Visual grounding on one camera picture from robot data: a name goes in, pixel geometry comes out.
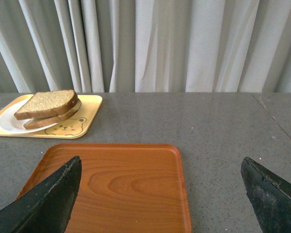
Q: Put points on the white round plate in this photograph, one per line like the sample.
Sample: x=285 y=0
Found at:
x=9 y=124

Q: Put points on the yellow bear tray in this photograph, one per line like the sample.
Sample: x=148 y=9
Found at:
x=72 y=128

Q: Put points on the grey curtain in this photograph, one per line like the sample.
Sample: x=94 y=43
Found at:
x=145 y=46

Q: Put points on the brown wooden tray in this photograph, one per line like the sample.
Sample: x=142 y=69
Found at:
x=124 y=188

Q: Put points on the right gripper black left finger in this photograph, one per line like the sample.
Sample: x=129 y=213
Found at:
x=47 y=207

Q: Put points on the bread slice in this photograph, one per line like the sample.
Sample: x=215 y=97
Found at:
x=47 y=104
x=42 y=122

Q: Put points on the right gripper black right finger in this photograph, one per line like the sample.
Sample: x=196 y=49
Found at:
x=269 y=195

